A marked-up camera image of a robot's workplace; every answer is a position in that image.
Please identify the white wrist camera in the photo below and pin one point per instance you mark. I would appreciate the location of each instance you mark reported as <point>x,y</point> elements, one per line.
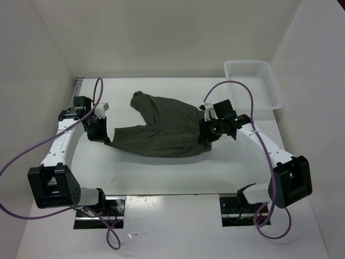
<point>209,111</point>
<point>100,110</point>

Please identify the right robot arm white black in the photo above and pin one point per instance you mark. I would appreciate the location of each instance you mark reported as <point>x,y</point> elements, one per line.
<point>290,179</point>

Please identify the white perforated plastic basket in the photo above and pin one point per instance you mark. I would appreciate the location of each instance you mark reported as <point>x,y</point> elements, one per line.
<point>257,75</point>

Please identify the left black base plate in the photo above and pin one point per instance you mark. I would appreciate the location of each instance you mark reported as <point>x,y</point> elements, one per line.
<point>113,213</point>

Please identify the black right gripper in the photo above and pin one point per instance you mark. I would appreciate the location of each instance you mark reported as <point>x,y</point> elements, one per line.
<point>204,136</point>

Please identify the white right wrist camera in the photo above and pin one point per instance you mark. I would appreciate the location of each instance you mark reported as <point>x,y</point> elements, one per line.
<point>209,111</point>

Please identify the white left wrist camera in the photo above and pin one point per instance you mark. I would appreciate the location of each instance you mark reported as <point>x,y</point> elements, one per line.
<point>100,110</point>

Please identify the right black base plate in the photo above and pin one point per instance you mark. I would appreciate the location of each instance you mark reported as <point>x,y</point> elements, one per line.
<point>235,215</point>

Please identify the olive green shorts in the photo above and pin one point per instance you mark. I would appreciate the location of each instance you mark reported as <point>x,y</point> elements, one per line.
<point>171,131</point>

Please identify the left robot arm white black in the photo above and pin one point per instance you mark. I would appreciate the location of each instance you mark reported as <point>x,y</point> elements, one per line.
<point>52,182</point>

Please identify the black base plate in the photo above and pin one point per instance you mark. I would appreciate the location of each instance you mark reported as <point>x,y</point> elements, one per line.
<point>113,213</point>
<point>235,215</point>

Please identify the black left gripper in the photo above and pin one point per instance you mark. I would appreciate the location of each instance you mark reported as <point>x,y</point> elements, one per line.
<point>102,136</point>

